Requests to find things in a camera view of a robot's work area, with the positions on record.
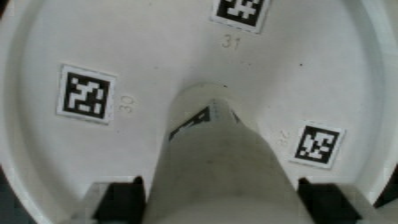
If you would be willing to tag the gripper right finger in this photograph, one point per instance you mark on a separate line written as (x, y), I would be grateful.
(334, 203)

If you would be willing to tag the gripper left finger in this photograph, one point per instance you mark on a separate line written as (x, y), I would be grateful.
(112, 204)

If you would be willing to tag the white cylindrical table leg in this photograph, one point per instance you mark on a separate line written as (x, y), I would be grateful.
(218, 184)

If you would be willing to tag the white round table top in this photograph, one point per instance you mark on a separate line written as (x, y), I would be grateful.
(101, 56)

